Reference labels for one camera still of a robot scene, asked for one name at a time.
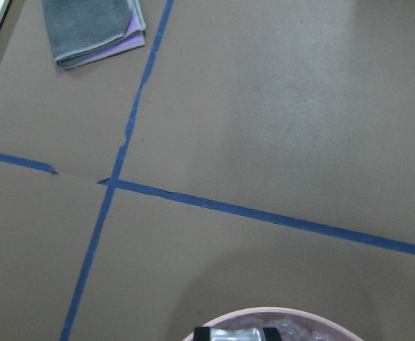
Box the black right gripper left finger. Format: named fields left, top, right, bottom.
left=193, top=326, right=211, bottom=341

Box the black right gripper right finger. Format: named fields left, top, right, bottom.
left=262, top=327, right=282, bottom=341

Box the pile of clear ice cubes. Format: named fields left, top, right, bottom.
left=218, top=313, right=350, bottom=340

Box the pink bowl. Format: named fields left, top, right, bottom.
left=186, top=307, right=360, bottom=340

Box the folded grey purple cloth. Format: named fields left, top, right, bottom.
left=42, top=0, right=146, bottom=70

